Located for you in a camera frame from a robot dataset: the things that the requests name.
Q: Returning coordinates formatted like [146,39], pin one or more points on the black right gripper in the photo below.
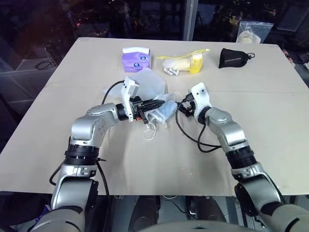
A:
[190,110]

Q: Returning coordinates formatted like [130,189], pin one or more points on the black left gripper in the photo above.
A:
[136,107]

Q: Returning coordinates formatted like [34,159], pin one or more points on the light blue towel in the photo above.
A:
[166,110]

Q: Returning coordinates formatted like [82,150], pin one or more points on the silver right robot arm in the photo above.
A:
[227,128]

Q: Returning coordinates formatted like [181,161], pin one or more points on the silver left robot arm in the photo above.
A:
[83,125]

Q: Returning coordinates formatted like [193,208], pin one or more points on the clear yellow-zip plastic bag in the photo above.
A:
[179,64]

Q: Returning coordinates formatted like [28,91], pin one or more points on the clear zip bag with contents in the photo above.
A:
[253,32]

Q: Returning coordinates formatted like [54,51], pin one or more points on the yellow packet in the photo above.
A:
[196,64]

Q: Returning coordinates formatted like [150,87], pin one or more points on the purple tissue pack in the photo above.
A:
[137,60]

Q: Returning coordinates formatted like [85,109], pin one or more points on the dark rounded shape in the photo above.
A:
[144,212]

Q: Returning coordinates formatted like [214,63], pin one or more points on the silver robot torso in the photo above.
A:
[195,229]

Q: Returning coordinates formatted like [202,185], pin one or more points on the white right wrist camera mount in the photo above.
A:
[201,96]

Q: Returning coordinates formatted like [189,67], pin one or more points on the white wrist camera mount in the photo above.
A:
[128,94]
[201,96]

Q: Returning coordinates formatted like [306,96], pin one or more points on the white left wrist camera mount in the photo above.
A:
[128,94]

